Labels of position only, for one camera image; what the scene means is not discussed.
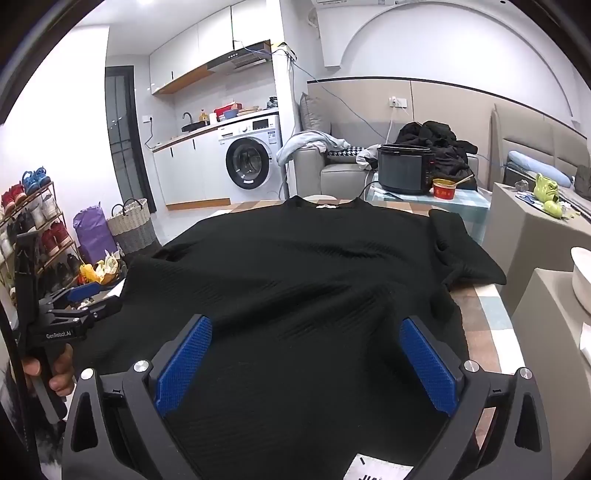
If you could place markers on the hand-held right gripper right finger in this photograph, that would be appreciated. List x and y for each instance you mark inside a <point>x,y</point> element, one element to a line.
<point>427,369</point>

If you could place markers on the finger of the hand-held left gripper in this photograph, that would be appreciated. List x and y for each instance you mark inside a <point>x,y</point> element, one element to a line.
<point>101,310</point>
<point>83,291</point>

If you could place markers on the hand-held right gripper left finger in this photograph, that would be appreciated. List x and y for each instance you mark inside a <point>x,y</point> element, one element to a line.
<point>184,364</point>

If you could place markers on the black knit sweater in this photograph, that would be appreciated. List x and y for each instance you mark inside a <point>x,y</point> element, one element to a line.
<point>295,286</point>

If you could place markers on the pile of black clothes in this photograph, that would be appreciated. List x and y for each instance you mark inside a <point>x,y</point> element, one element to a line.
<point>443,138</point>

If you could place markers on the light grey clothes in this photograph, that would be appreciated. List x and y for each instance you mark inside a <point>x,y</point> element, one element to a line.
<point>304,141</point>

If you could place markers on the person's left hand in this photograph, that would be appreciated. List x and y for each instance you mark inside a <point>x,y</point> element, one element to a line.
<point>62,381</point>

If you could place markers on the full trash bin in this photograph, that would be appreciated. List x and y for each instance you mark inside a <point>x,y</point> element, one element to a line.
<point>104,272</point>

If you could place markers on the metal shoe rack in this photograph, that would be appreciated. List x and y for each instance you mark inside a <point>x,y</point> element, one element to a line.
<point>44,265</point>

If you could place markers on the purple bag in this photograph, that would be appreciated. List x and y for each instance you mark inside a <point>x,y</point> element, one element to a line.
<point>92,235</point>

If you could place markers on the rows of shoes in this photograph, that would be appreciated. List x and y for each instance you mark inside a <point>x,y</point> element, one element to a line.
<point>51,235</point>

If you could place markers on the woven laundry basket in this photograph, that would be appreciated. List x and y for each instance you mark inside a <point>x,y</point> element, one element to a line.
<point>134,230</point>

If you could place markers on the checkered blanket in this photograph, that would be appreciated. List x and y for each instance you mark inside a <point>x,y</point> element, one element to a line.
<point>489,314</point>

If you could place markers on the white paper label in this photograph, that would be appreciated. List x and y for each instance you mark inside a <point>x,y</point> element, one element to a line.
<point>376,468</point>

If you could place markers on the white lower kitchen cabinets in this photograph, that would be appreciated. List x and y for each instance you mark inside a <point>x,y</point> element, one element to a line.
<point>184,170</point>

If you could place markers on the white kitchen cabinets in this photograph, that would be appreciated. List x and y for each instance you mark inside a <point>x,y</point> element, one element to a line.
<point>203,41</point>
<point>184,170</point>

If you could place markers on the dark glass door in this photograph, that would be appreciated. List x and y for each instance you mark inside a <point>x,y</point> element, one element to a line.
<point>122,138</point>

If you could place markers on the beige cabinet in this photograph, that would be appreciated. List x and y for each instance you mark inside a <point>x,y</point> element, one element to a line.
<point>521,240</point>

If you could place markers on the side table with blue cloth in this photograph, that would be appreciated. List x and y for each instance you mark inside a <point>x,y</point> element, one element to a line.
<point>466,207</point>

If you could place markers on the white bowl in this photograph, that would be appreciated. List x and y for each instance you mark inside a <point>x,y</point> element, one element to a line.
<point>582,281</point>

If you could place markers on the red noodle cup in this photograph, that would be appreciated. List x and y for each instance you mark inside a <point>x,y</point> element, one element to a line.
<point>443,190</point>

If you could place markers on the black cooker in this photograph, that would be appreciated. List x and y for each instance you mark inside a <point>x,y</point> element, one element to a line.
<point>401,170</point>

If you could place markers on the black faucet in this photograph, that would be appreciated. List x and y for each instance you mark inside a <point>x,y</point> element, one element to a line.
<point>188,119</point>

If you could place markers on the grey sofa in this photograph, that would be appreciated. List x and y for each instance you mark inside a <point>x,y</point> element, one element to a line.
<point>337,177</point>

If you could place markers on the green figurine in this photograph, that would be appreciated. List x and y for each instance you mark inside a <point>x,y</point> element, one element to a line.
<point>547,191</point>

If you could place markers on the grey white hoodie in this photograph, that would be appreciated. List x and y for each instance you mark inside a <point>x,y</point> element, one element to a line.
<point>367,154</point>

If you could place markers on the blue pillow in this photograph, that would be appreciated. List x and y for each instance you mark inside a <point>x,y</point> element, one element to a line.
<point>535,168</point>

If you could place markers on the red basket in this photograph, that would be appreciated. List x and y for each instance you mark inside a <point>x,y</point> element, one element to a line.
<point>226,111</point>

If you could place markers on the houndstooth cushion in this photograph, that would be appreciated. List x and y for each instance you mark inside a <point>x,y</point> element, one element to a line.
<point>344,153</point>

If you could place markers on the white washing machine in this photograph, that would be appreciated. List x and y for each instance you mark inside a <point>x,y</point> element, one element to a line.
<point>258,134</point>

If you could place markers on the beige bed headboard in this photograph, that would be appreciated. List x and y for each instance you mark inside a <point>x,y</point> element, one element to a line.
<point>521,129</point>

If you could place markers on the white upper kitchen cabinets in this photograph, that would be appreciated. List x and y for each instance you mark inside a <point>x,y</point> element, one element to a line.
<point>203,41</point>

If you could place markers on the range hood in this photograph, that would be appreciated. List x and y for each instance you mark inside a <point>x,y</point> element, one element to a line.
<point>240,57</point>

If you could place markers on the wall socket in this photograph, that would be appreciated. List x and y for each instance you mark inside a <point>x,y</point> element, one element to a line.
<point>398,102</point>

